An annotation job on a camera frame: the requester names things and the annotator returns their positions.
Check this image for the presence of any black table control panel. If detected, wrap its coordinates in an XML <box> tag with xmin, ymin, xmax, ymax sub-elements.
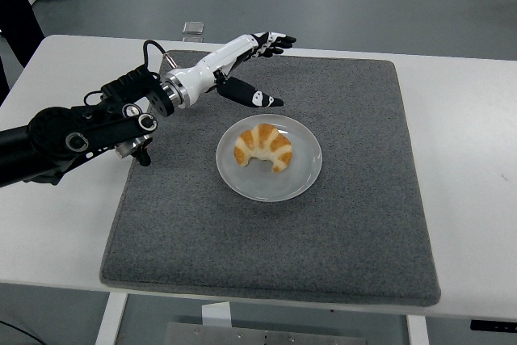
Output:
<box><xmin>470</xmin><ymin>319</ymin><xmax>517</xmax><ymax>332</ymax></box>

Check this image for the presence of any thin black floor cable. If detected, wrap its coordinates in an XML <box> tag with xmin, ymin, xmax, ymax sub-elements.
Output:
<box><xmin>0</xmin><ymin>318</ymin><xmax>37</xmax><ymax>345</ymax></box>

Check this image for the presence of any white table leg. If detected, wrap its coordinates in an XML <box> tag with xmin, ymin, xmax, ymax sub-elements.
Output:
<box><xmin>95</xmin><ymin>292</ymin><xmax>129</xmax><ymax>345</ymax></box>
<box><xmin>406</xmin><ymin>314</ymin><xmax>431</xmax><ymax>345</ymax></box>

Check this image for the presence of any person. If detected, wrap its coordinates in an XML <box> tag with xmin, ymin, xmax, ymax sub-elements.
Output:
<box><xmin>0</xmin><ymin>0</ymin><xmax>46</xmax><ymax>95</ymax></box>

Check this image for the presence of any grey metal plate with screws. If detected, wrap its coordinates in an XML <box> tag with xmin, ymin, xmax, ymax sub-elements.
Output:
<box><xmin>163</xmin><ymin>322</ymin><xmax>371</xmax><ymax>345</ymax></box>

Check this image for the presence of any pale grey round plate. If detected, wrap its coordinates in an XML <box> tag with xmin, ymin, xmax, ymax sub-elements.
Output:
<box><xmin>216</xmin><ymin>113</ymin><xmax>324</xmax><ymax>203</ymax></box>

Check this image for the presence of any golden croissant bread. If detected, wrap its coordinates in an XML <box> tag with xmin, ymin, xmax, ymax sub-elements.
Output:
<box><xmin>233</xmin><ymin>123</ymin><xmax>293</xmax><ymax>173</ymax></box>

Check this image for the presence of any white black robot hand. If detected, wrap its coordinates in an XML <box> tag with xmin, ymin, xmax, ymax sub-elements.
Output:
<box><xmin>166</xmin><ymin>31</ymin><xmax>298</xmax><ymax>110</ymax></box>

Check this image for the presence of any grey felt mat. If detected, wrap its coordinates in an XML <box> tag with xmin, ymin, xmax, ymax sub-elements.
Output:
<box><xmin>99</xmin><ymin>49</ymin><xmax>442</xmax><ymax>308</ymax></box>

